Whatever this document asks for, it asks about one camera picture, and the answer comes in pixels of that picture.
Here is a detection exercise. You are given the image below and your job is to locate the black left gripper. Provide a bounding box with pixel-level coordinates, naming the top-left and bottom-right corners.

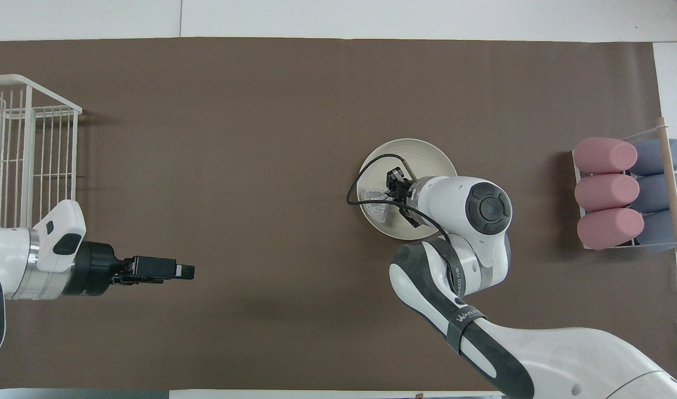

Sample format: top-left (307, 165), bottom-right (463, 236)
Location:
top-left (67, 242), bottom-right (196, 296)

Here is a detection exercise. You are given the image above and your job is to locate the white wire dish rack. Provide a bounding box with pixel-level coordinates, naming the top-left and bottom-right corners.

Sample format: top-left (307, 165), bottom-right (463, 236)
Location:
top-left (0, 74), bottom-right (83, 229)

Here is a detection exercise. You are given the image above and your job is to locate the cup rack with wooden bar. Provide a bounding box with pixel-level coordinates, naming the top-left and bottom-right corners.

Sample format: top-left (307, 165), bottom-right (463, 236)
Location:
top-left (571, 116), bottom-right (677, 254)

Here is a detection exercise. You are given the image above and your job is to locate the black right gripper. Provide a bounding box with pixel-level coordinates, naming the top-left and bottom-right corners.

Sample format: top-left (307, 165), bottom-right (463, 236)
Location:
top-left (386, 168), bottom-right (422, 203)

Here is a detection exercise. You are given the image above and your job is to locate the pink plastic cup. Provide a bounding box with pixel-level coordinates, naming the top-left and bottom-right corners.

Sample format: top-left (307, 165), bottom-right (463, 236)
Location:
top-left (574, 173), bottom-right (641, 212)
top-left (573, 137), bottom-right (639, 174)
top-left (577, 208), bottom-right (645, 250)

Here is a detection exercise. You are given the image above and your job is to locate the brown table mat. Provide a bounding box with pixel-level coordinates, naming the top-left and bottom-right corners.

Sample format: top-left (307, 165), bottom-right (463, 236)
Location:
top-left (0, 37), bottom-right (677, 391)

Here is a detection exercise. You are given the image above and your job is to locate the blue plastic cup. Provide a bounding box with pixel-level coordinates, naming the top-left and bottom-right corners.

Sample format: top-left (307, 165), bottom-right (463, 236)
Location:
top-left (638, 208), bottom-right (677, 253)
top-left (635, 173), bottom-right (677, 214)
top-left (631, 139), bottom-right (677, 177)

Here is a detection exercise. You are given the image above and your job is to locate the cream round plate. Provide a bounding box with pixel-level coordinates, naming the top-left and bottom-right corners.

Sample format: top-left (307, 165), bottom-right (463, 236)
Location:
top-left (357, 139), bottom-right (460, 241)

